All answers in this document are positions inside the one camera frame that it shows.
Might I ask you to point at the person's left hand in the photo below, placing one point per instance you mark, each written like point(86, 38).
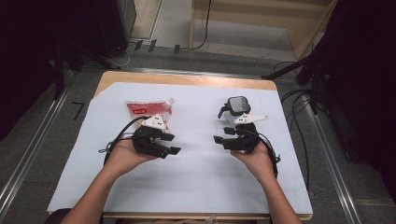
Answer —
point(124, 157)

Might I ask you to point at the black cabinet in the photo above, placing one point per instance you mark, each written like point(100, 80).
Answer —
point(112, 25)

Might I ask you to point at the light wooden frame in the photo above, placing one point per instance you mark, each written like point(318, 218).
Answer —
point(243, 17)

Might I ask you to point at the red and white refill pouch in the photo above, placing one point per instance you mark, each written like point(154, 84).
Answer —
point(149, 109)

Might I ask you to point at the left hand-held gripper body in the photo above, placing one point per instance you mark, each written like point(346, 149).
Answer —
point(146, 140)

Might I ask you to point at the small black tape strip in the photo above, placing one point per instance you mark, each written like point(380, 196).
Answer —
point(152, 45)
point(176, 48)

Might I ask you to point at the person's right hand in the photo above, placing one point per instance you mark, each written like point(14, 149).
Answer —
point(260, 163)

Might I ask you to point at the black metal stand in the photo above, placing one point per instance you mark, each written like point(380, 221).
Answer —
point(58, 71)

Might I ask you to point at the clear container with black lid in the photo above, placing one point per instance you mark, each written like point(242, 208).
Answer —
point(238, 105)

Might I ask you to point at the black curtain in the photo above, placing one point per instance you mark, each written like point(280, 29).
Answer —
point(25, 46)
point(367, 77)

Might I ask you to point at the metal floor rail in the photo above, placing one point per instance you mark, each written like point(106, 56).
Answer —
point(31, 144)
point(333, 168)
point(218, 74)

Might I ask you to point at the white paper sheet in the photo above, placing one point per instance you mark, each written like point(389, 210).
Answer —
point(193, 174)

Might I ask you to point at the black tripod stand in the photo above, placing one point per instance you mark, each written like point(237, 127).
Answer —
point(286, 70)

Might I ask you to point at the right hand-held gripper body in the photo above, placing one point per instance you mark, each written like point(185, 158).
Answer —
point(247, 140)

